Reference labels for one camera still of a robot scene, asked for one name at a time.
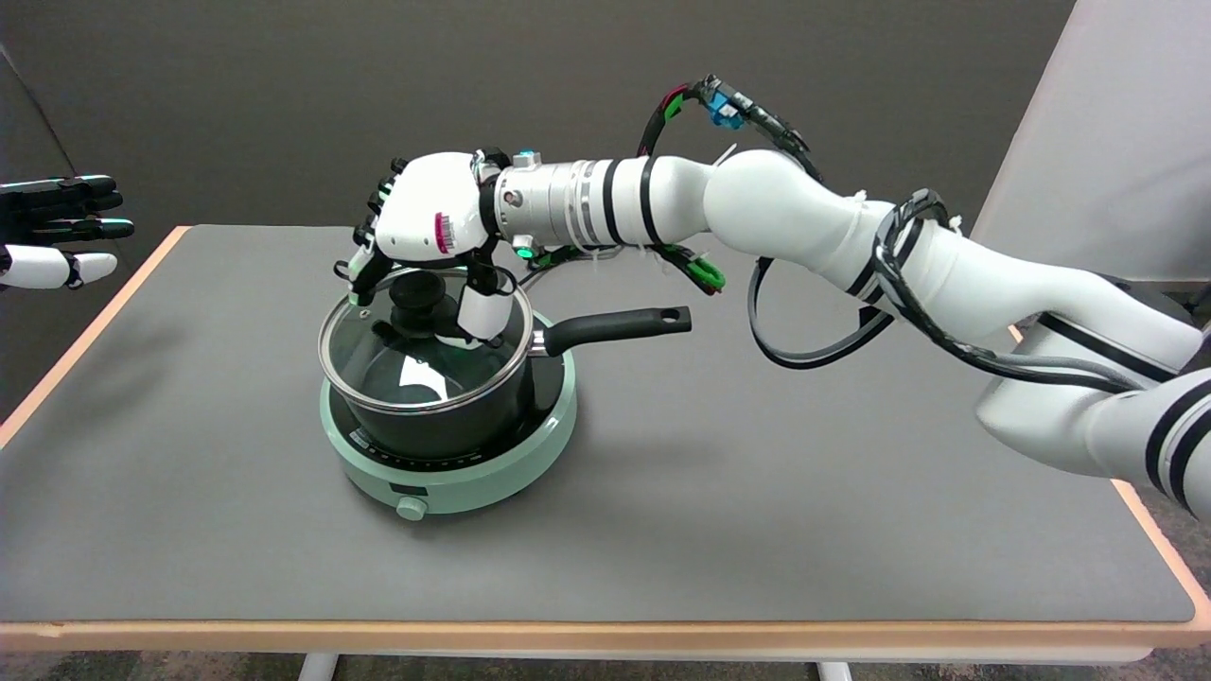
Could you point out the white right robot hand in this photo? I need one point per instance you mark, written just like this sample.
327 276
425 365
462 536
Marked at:
426 203

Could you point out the mint green induction cooker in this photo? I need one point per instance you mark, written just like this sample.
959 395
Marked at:
492 482

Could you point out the white table leg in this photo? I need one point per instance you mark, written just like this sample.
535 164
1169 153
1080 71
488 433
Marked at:
834 672
317 667

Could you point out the glass pot lid black knob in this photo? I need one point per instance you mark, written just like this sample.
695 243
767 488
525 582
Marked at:
364 352

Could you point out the grey table mat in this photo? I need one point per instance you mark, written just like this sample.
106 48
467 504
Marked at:
710 492

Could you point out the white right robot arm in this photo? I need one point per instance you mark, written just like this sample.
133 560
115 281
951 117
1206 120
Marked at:
804 208

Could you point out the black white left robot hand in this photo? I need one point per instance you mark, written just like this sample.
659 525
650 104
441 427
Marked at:
38 267

